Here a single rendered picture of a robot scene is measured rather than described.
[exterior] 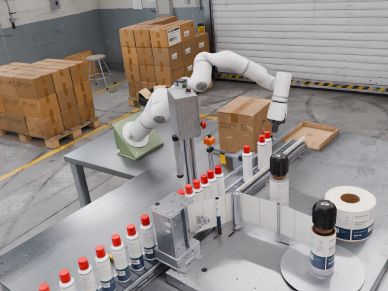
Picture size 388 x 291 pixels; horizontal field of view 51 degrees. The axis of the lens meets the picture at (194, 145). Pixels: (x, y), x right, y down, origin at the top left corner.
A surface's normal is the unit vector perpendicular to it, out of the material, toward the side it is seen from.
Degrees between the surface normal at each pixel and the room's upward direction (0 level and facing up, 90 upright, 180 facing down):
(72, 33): 90
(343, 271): 0
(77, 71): 90
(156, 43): 91
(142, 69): 88
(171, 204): 0
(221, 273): 0
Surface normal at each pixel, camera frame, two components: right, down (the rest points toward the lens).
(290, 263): -0.09, -0.90
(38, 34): 0.83, 0.17
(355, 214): -0.08, 0.43
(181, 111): 0.26, 0.39
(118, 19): -0.56, 0.40
